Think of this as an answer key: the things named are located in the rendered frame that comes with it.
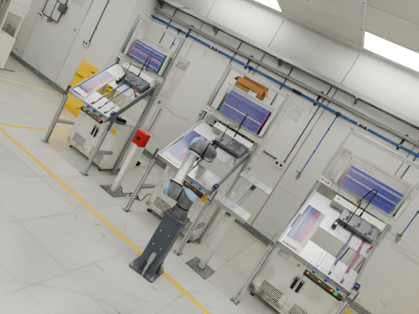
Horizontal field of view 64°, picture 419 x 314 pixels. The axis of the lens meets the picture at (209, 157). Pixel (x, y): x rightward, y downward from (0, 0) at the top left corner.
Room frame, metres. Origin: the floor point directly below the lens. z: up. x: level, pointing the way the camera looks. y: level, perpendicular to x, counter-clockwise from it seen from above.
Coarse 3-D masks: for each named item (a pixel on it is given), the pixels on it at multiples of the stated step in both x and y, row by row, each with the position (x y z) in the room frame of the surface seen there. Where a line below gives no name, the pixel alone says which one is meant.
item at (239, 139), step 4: (216, 124) 3.70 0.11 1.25; (220, 124) 3.71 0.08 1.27; (216, 128) 3.67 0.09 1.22; (220, 128) 3.66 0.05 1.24; (224, 128) 3.67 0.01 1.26; (228, 128) 3.68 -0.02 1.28; (216, 132) 3.70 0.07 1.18; (220, 132) 3.67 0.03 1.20; (228, 132) 3.63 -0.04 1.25; (232, 132) 3.64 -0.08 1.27; (232, 136) 3.59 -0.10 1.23; (236, 136) 3.60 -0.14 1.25; (240, 136) 3.61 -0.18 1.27; (236, 140) 3.57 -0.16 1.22; (240, 140) 3.57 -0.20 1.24; (244, 140) 3.58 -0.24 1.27; (244, 144) 3.54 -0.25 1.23; (248, 144) 3.55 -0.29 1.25; (252, 144) 3.56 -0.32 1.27; (248, 148) 3.52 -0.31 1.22; (252, 148) 3.60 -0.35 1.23
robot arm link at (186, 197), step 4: (184, 192) 2.54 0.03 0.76; (188, 192) 2.54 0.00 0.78; (192, 192) 2.60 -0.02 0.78; (180, 196) 2.52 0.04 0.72; (184, 196) 2.53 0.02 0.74; (188, 196) 2.52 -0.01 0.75; (192, 196) 2.53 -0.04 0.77; (176, 200) 2.53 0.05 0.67; (180, 200) 2.52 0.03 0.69; (184, 200) 2.52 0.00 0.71; (188, 200) 2.52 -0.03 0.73; (192, 200) 2.54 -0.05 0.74; (180, 204) 2.53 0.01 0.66; (184, 204) 2.52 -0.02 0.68; (188, 204) 2.53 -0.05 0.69; (184, 208) 2.52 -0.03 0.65; (188, 208) 2.55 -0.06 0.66
